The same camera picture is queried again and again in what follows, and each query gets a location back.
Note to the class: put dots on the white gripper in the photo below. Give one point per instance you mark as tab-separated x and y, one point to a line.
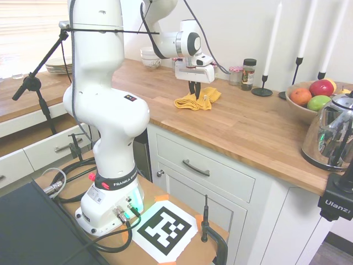
194	74

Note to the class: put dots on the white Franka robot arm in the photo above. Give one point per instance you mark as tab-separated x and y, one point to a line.
93	82

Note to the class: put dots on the yellow cloth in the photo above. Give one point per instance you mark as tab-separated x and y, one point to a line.
187	103

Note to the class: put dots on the jar with red checkered lid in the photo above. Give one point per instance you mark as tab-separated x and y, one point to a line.
234	76

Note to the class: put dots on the white bowl with dark pattern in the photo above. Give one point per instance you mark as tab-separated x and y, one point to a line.
151	63

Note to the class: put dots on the spice jar with black lid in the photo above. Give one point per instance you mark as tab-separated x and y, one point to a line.
248	76

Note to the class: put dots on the plain white bowl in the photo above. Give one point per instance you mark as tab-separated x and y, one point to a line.
149	56

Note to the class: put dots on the small white bowl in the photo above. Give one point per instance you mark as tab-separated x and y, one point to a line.
146	50

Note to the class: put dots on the round metal cabinet knob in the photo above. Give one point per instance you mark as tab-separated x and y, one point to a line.
160	173

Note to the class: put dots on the tall white candle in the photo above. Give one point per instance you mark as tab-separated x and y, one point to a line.
273	38
306	30
333	38

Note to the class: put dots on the orange fruit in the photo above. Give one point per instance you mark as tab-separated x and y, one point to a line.
300	96

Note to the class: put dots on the wooden fruit bowl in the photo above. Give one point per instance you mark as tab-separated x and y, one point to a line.
299	110

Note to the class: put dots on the orange tape piece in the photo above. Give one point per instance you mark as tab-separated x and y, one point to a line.
125	233
161	198
199	219

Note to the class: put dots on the green apple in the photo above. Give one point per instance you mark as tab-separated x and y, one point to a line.
317	103

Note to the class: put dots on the red apple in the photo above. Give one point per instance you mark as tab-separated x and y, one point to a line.
321	87

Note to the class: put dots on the small black clamp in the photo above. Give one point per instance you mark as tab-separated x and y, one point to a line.
75	146

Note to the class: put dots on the large black clamp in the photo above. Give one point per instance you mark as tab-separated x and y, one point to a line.
205	220

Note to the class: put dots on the stack of white plates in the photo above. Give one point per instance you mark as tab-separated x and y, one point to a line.
56	70

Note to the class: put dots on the yellow lemon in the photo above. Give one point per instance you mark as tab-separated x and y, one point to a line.
333	84

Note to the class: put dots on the white plate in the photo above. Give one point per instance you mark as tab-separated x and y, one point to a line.
56	62

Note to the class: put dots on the black and white marker sheet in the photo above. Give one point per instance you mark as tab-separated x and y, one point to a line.
165	229

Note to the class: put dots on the white kitchen cabinet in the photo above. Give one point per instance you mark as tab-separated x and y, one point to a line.
262	215

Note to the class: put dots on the shiny steel kettle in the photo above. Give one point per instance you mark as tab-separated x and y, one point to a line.
331	132

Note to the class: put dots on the yellow pear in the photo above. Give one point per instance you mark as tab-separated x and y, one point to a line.
344	91

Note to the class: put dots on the white window blind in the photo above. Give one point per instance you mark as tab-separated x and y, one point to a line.
27	33

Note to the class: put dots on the clear glass dish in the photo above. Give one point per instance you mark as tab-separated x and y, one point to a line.
17	76

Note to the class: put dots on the black flat box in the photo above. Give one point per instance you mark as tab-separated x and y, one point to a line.
36	229

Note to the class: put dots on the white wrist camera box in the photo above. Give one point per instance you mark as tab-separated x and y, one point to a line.
203	60

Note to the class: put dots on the black camera stand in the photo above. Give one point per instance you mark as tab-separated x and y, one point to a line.
41	96

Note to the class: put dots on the black Ulanzi camera mount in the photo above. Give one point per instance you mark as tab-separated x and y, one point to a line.
337	198

